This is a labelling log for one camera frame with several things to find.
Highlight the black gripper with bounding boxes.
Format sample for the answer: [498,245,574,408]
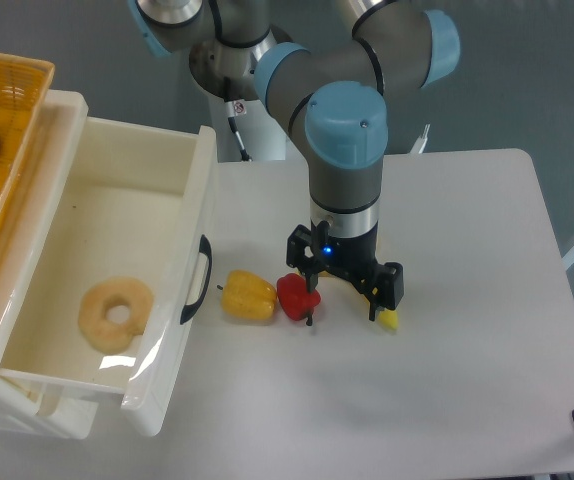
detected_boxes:
[286,225,404,321]

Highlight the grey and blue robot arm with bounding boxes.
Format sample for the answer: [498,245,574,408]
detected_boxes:
[129,1,461,318]

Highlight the white drawer cabinet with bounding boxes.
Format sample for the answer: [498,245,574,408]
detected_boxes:
[0,90,97,438]

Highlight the red bell pepper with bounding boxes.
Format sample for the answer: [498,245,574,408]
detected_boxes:
[276,273,321,326]

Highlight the yellow banana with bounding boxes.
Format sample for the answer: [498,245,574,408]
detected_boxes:
[361,295,399,331]

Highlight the yellow bell pepper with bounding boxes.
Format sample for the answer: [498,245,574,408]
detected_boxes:
[217,270,277,322]

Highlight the beige donut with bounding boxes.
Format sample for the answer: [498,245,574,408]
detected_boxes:
[77,276,154,355]

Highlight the black top drawer handle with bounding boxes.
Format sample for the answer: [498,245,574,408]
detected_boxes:
[179,235,213,325]

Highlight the white bracket behind table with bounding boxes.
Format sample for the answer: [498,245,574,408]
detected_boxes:
[409,124,431,154]

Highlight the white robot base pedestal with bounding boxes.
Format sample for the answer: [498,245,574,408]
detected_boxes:
[188,25,301,163]

